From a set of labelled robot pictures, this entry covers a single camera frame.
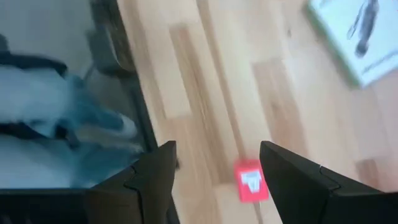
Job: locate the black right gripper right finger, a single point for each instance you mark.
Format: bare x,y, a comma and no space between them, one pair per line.
304,193

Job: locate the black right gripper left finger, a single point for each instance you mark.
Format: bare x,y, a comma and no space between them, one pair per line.
149,193

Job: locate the white product box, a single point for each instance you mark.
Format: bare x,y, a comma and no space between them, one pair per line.
342,37

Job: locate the person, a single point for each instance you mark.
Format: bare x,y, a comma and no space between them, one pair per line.
37,93

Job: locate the black aluminium table frame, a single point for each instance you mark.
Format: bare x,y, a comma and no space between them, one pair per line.
144,124

